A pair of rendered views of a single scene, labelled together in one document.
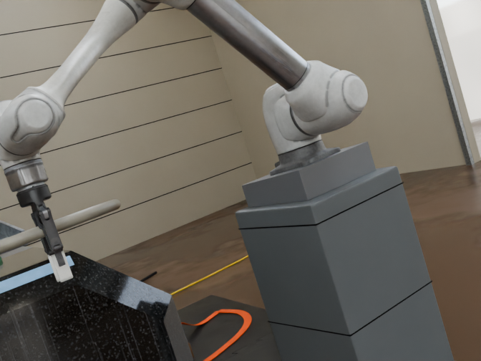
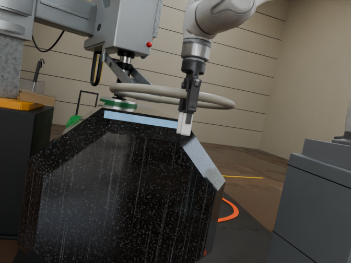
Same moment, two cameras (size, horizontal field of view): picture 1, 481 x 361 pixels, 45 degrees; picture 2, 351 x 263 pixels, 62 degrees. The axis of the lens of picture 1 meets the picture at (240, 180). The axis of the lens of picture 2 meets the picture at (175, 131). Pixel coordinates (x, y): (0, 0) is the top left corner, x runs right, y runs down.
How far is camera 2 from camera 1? 57 cm
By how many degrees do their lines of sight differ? 13
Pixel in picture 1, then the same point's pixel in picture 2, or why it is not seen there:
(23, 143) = (218, 18)
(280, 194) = (337, 158)
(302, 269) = (327, 216)
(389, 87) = not seen: outside the picture
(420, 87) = not seen: outside the picture
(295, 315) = (299, 240)
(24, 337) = (133, 156)
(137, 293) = (208, 168)
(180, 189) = (221, 126)
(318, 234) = not seen: outside the picture
